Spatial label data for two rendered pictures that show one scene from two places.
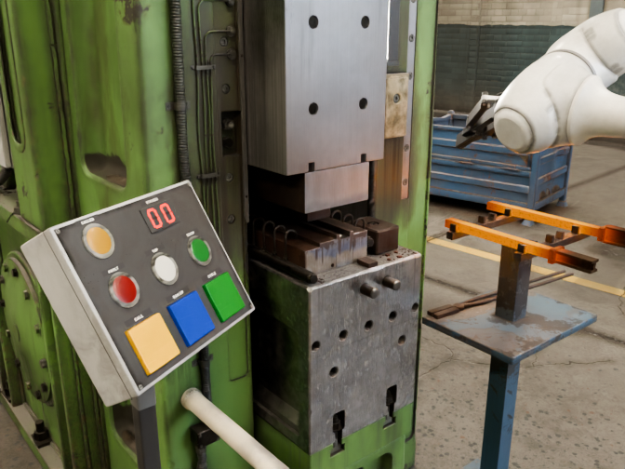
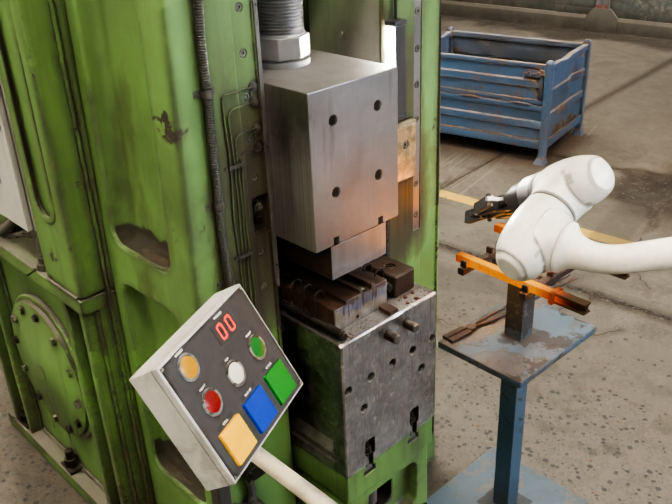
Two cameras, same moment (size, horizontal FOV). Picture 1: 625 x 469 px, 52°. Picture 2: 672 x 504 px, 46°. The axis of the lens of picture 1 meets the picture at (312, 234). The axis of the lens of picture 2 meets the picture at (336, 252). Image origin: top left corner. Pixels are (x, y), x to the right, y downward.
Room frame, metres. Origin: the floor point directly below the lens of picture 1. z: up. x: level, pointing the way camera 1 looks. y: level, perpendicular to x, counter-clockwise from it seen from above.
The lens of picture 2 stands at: (-0.35, 0.12, 2.05)
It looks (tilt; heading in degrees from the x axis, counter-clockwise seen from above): 27 degrees down; 356
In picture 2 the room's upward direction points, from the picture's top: 3 degrees counter-clockwise
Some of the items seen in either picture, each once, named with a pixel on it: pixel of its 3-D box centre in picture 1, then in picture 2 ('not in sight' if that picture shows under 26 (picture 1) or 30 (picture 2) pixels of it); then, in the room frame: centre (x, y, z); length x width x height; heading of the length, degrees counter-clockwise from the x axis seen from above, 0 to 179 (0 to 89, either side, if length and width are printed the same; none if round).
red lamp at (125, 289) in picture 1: (124, 289); (212, 401); (0.92, 0.29, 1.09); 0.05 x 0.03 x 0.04; 129
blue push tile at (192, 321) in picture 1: (190, 318); (258, 409); (0.99, 0.21, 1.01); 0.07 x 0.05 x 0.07; 154
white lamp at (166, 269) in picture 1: (165, 268); (235, 373); (1.01, 0.25, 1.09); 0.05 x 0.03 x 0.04; 129
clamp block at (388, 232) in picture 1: (372, 234); (389, 275); (1.62, -0.16, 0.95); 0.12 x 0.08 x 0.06; 39
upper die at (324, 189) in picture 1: (284, 171); (305, 227); (1.63, 0.07, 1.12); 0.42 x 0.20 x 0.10; 39
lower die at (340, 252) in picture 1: (285, 231); (308, 278); (1.63, 0.07, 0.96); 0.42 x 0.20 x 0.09; 39
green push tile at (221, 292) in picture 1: (222, 297); (278, 382); (1.08, 0.16, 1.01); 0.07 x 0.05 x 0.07; 154
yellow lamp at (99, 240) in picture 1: (99, 240); (188, 367); (0.94, 0.33, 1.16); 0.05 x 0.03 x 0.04; 129
